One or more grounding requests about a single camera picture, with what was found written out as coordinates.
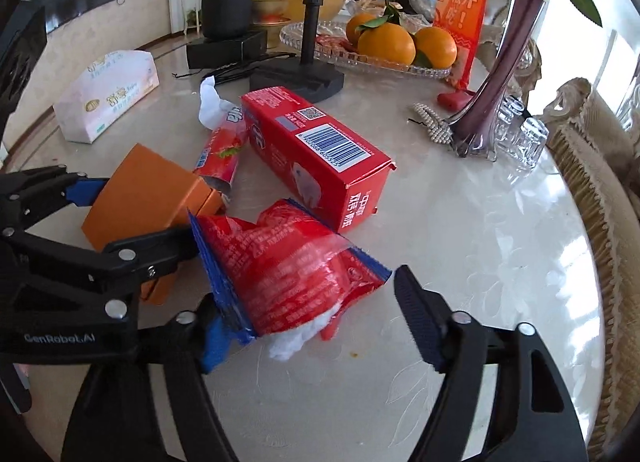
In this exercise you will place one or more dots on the purple glass vase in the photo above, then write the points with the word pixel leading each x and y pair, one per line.
pixel 500 71

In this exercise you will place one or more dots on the white crumpled paper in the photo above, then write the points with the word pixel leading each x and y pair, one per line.
pixel 210 109

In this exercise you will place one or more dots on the black round speaker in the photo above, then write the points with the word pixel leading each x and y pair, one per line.
pixel 225 14

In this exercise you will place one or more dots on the pearl hair clip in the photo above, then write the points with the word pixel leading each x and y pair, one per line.
pixel 435 124

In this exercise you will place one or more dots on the red snack packet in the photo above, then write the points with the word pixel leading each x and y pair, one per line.
pixel 280 267

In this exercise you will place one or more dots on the white tissue pack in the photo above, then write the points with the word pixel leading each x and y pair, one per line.
pixel 100 101

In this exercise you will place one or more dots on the red standing snack bag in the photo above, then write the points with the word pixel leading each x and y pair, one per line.
pixel 457 21

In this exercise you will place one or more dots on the orange cardboard box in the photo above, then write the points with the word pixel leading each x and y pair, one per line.
pixel 140 192

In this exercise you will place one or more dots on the orange fruit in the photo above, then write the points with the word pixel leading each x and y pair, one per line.
pixel 437 46
pixel 385 44
pixel 360 24

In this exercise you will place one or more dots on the clear glass fruit tray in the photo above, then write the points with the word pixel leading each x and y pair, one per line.
pixel 345 60

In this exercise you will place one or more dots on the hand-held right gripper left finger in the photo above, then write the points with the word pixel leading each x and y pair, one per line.
pixel 215 349

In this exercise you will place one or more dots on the black pole stand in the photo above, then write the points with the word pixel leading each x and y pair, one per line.
pixel 310 6

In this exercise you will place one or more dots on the gold bowl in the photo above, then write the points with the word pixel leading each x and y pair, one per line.
pixel 270 6

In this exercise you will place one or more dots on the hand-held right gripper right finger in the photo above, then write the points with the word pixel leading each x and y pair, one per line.
pixel 420 322

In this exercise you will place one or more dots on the red wrapped candies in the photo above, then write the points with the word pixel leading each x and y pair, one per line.
pixel 335 41

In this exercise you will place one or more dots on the red cardboard box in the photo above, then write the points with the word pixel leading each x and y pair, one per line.
pixel 300 151

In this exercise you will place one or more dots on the small red item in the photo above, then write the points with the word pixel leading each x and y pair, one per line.
pixel 452 99

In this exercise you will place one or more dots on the beige cushioned chair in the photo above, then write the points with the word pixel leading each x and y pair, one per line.
pixel 600 181

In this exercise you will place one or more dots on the clear drinking glass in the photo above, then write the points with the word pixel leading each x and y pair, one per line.
pixel 532 141
pixel 507 116

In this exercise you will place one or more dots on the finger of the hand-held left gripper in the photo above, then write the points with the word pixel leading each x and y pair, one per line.
pixel 150 252
pixel 87 190

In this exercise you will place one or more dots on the white crumpled tissue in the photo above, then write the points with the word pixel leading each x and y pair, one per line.
pixel 295 342

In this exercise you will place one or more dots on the small red tube packet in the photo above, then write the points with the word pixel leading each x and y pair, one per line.
pixel 222 151

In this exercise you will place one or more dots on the flat black box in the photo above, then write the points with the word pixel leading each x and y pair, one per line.
pixel 225 49

